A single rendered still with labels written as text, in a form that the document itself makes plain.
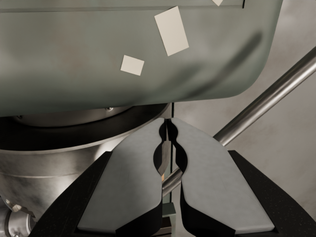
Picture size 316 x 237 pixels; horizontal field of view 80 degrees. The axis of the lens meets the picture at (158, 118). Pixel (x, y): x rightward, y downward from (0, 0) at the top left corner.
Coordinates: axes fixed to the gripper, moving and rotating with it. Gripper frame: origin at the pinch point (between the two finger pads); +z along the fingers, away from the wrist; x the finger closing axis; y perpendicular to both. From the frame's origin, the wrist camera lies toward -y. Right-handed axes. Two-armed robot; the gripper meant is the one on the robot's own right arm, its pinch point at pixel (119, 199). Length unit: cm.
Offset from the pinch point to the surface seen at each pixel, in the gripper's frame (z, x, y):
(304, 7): 136, -108, -43
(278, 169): 168, -108, 121
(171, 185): 8.0, 21.8, -27.9
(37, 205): -7.5, 15.5, -20.4
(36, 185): -6.5, 15.8, -24.0
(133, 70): 5.6, 17.9, -37.2
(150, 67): 7.0, 17.8, -37.4
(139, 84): 6.1, 17.5, -35.9
